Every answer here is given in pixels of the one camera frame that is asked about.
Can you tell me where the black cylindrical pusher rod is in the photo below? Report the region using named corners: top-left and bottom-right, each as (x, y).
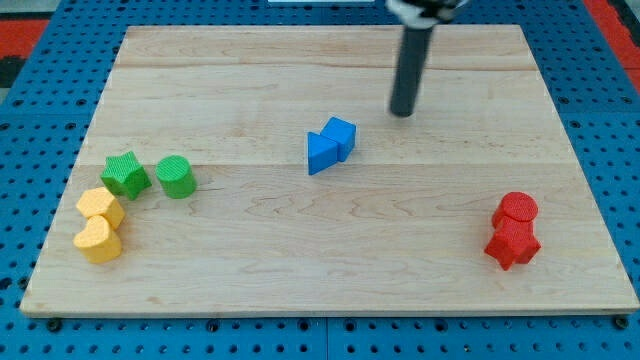
top-left (389, 27), bottom-right (433, 118)

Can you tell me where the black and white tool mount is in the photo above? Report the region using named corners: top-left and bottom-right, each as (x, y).
top-left (385, 0), bottom-right (470, 28)

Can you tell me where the blue cube block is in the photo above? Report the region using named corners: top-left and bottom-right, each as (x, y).
top-left (320, 117), bottom-right (357, 162)

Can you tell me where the blue triangle block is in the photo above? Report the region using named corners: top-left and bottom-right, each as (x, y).
top-left (307, 132), bottom-right (338, 175)

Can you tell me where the red cylinder block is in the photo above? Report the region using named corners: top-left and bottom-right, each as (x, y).
top-left (491, 192), bottom-right (539, 228)

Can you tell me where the red star block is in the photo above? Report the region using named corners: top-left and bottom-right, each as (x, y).
top-left (484, 217), bottom-right (542, 271)

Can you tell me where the wooden board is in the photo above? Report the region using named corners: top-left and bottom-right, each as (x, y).
top-left (20, 25), bottom-right (639, 318)

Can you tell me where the green cylinder block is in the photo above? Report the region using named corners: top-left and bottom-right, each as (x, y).
top-left (155, 155), bottom-right (197, 199)

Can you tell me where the green star block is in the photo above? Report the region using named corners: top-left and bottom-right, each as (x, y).
top-left (100, 151), bottom-right (152, 200)

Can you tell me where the yellow hexagon block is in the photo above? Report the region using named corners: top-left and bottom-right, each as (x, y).
top-left (76, 187), bottom-right (126, 229)

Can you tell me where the yellow heart block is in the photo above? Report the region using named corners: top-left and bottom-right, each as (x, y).
top-left (73, 215), bottom-right (122, 264)

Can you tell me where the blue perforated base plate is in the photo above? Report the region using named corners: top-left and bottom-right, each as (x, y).
top-left (1, 0), bottom-right (639, 359)

